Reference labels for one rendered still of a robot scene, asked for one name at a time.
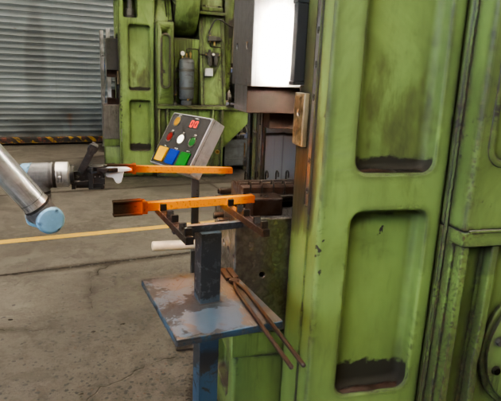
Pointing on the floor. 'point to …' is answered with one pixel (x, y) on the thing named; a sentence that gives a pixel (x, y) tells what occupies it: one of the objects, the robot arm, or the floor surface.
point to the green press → (169, 78)
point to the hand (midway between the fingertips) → (127, 167)
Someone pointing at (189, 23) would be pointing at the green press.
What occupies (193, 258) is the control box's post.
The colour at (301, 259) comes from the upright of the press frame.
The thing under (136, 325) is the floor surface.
